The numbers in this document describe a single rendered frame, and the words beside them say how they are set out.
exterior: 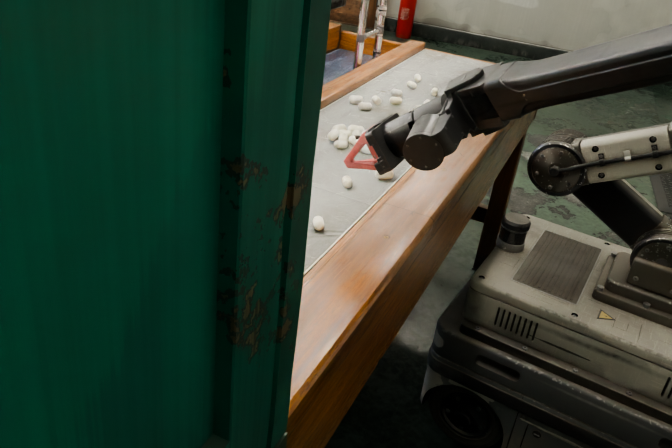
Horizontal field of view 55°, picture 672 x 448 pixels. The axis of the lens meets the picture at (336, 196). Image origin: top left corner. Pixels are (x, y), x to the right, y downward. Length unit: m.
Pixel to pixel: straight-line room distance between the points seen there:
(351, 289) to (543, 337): 0.72
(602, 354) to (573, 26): 4.47
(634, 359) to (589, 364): 0.09
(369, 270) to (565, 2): 4.93
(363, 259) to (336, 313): 0.14
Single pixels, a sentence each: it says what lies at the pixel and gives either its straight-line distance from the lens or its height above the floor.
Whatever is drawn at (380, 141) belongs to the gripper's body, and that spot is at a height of 0.92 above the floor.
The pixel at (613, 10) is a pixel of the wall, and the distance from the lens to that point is 5.74.
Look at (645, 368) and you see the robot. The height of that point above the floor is 0.43.
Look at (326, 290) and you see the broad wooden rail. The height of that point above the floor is 0.76.
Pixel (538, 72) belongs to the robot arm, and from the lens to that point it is 0.83.
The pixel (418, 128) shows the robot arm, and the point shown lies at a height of 0.98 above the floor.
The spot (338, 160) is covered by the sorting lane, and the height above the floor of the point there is 0.74.
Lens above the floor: 1.27
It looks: 27 degrees down
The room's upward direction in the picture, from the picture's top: 7 degrees clockwise
